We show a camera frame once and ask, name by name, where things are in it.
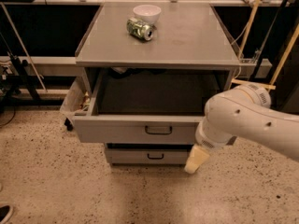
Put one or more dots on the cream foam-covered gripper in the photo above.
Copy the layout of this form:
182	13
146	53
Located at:
209	140

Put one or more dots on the grey top drawer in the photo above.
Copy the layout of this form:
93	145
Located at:
120	109

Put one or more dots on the grey drawer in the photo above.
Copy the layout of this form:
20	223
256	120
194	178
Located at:
120	109
137	153

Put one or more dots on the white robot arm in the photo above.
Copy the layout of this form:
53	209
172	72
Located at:
243	111

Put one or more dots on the grey lower drawer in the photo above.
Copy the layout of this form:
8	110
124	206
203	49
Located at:
137	153

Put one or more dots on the grey drawer cabinet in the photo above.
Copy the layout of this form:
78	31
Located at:
187	36

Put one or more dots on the black cloth with paper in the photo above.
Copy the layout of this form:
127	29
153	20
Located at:
120	72

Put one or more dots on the clear plastic bin on wheels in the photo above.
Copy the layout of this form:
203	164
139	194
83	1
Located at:
76	103

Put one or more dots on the green soda can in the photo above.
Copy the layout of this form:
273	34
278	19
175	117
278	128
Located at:
139	29

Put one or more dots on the white bowl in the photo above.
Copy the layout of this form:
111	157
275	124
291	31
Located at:
147	13

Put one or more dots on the black and white shoe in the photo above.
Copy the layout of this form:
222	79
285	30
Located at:
6	212

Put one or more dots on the black tripod stand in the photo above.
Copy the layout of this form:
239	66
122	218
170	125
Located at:
21	71

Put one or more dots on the black top drawer handle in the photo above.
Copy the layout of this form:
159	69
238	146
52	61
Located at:
158	130

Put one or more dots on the black drawer handle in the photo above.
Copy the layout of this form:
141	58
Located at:
155	157
158	130

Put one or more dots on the black lower drawer handle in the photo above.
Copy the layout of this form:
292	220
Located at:
155	157

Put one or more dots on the wooden easel frame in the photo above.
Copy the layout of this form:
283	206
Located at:
262	32

